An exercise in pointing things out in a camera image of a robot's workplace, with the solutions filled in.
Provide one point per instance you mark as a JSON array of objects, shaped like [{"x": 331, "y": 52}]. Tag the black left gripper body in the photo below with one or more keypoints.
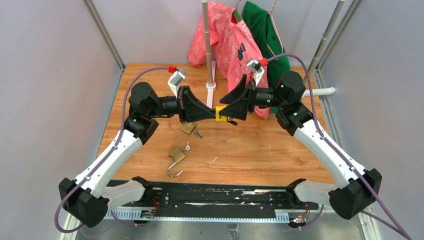
[{"x": 183, "y": 107}]

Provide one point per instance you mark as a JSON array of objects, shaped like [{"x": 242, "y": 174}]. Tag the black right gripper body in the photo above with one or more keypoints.
[{"x": 250, "y": 102}]

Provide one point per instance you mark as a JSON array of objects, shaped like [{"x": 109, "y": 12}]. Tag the brass padlock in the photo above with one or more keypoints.
[
  {"x": 188, "y": 127},
  {"x": 177, "y": 154}
]

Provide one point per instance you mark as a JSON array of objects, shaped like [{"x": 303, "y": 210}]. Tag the yellow padlock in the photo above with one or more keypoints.
[{"x": 221, "y": 118}]

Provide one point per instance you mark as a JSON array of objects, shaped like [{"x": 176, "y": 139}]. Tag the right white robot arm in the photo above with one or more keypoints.
[{"x": 354, "y": 185}]

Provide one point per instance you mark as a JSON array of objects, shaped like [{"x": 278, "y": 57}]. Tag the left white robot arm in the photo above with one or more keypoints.
[{"x": 88, "y": 197}]

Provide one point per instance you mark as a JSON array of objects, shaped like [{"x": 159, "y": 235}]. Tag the white clothes rack left pole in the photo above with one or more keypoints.
[{"x": 210, "y": 85}]

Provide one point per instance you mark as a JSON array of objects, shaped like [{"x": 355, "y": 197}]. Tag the white clothes rack pole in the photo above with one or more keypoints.
[
  {"x": 210, "y": 85},
  {"x": 320, "y": 48}
]

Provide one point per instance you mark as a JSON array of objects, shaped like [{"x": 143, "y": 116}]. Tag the pink patterned jacket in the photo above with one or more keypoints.
[{"x": 233, "y": 44}]

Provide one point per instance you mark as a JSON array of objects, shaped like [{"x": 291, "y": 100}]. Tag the green shirt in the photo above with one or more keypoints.
[{"x": 273, "y": 36}]

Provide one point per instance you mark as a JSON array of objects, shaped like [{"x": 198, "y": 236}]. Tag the white clothes rack right pole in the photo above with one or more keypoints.
[{"x": 320, "y": 48}]

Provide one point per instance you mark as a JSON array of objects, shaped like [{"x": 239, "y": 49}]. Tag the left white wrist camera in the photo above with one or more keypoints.
[{"x": 176, "y": 78}]

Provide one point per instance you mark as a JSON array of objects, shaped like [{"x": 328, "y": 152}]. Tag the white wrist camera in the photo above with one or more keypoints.
[
  {"x": 258, "y": 78},
  {"x": 176, "y": 78}
]

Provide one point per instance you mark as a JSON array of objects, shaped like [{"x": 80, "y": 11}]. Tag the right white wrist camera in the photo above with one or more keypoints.
[{"x": 258, "y": 78}]

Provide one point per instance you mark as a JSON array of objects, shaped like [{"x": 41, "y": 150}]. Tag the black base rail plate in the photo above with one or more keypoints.
[{"x": 201, "y": 202}]

